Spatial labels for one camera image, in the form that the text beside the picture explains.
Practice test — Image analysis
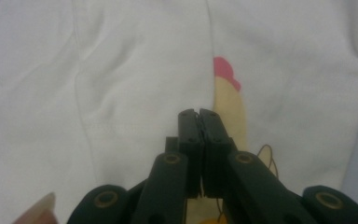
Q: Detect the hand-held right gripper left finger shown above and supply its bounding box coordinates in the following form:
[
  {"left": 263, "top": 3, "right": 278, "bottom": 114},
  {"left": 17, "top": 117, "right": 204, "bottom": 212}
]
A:
[{"left": 165, "top": 108, "right": 204, "bottom": 199}]

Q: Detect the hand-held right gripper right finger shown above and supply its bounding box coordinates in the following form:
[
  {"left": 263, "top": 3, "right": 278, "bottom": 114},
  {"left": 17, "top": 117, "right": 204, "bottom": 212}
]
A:
[{"left": 200, "top": 107, "right": 239, "bottom": 199}]

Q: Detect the white baby shirt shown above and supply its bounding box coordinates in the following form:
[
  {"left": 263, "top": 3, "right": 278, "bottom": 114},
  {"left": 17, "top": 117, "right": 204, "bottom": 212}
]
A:
[{"left": 0, "top": 0, "right": 358, "bottom": 224}]

